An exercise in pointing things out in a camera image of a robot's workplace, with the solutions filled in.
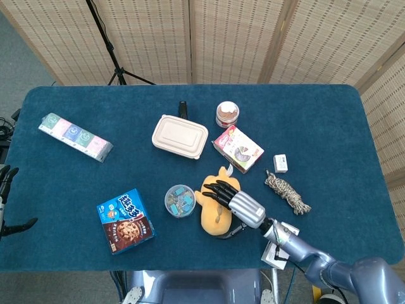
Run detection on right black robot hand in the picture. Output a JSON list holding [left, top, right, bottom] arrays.
[[202, 179, 266, 240]]

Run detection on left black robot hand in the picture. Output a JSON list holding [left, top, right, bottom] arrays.
[[0, 165, 39, 241]]

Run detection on yellow plush toy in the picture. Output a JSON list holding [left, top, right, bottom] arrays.
[[194, 166, 241, 237]]

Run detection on small white box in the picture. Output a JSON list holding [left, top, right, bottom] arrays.
[[273, 154, 289, 174]]

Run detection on pink white snack box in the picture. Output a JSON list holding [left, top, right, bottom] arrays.
[[212, 124, 265, 175]]

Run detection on clear jar of binder clips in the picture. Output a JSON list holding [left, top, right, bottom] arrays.
[[164, 184, 197, 219]]

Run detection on grey metal table leg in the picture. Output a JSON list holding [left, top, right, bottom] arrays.
[[271, 269, 280, 304]]

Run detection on pastel tissue multipack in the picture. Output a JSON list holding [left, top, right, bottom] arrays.
[[38, 112, 114, 163]]

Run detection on grey-blue robot torso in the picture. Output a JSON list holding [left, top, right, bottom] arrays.
[[126, 269, 263, 304]]

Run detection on clear jar with brown snack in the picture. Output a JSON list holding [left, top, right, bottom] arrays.
[[215, 101, 240, 129]]

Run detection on beige lidded lunch box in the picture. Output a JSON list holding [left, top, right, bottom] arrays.
[[151, 114, 209, 160]]

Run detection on blue tablecloth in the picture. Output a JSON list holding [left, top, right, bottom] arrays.
[[0, 84, 404, 273]]

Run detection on blue chocolate cookie box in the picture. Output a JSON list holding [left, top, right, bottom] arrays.
[[96, 188, 156, 256]]

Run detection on black tripod stand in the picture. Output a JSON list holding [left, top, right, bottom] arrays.
[[84, 0, 156, 86]]

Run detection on bamboo folding screen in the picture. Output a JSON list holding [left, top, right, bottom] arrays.
[[0, 0, 405, 203]]

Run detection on brown white rope bundle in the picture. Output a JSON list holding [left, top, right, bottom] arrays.
[[264, 170, 312, 216]]

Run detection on black equipment with cables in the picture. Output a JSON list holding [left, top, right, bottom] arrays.
[[0, 108, 22, 149]]

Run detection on white perforated metal bracket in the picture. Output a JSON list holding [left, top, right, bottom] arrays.
[[261, 288, 277, 304], [121, 286, 144, 304]]

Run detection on black floor cables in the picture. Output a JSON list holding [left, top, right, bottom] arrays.
[[109, 270, 128, 304]]

